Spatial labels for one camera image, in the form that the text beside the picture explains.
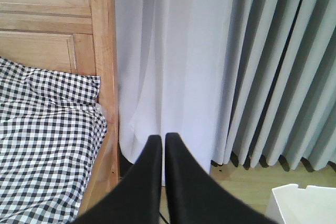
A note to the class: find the grey pleated curtain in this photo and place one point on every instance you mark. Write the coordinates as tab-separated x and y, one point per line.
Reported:
278	98

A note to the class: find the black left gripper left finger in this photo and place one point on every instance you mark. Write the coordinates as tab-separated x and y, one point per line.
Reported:
135	199

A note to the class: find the white trash bin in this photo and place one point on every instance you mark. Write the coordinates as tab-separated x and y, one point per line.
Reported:
291	204

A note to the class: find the white sheer curtain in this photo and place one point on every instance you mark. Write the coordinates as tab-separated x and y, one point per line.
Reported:
171	56

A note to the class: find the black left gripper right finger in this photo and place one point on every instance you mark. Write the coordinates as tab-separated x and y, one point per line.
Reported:
194	197

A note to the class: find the wooden bed frame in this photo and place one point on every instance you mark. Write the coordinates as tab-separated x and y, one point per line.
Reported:
76	36

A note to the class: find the black white checkered bedding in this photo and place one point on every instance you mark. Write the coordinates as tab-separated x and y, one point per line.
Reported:
51	131

